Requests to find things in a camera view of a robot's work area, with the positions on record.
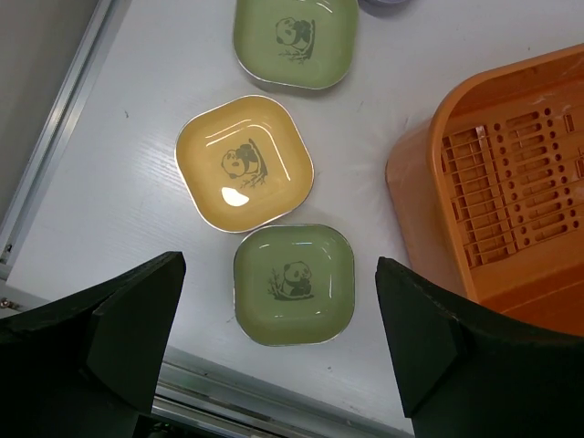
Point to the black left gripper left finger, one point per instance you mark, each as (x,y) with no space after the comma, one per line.
(87,365)

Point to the purple plate on table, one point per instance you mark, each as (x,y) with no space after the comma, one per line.
(385,3)

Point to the yellow panda plate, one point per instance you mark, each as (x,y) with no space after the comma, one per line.
(244,164)

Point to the green panda plate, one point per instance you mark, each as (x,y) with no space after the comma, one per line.
(300,44)
(294,284)

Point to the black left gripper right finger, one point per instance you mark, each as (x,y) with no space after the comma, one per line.
(463,370)

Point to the orange plastic bin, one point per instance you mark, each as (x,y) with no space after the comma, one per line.
(489,191)

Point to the aluminium table frame rail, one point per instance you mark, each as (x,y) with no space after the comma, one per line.
(47,49)

